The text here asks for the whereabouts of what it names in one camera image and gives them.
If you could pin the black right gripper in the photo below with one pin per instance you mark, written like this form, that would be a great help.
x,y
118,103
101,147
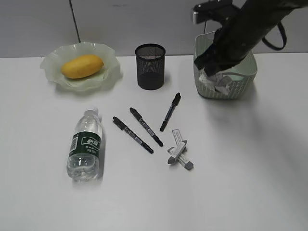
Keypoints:
x,y
237,39

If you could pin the waste paper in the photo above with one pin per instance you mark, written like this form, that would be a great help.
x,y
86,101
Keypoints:
x,y
219,83

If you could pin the black marker pen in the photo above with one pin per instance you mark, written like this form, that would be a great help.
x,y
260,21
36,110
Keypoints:
x,y
134,136
174,104
139,118

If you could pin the yellow mango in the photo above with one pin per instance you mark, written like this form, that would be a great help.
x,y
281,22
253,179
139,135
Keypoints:
x,y
82,66

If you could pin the clear water bottle green label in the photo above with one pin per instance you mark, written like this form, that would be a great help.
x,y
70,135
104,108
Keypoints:
x,y
83,159

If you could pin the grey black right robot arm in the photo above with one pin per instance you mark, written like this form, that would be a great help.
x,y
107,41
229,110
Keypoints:
x,y
284,8

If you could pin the pale green woven plastic basket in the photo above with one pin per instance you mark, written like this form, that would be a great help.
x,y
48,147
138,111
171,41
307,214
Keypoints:
x,y
230,84

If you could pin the black mesh pen holder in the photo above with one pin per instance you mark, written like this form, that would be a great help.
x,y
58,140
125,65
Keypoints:
x,y
150,62

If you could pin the grey white eraser upper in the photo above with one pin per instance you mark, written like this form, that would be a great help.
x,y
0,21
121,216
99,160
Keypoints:
x,y
176,152

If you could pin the grey white eraser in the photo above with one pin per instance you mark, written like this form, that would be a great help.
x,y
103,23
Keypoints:
x,y
178,138
176,152

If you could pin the grey white eraser lower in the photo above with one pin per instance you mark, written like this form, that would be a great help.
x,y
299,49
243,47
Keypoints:
x,y
178,138

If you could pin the pale green wavy glass plate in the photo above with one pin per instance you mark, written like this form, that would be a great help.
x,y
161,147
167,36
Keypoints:
x,y
103,79

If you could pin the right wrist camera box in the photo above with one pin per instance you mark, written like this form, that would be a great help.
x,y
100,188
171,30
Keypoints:
x,y
217,10

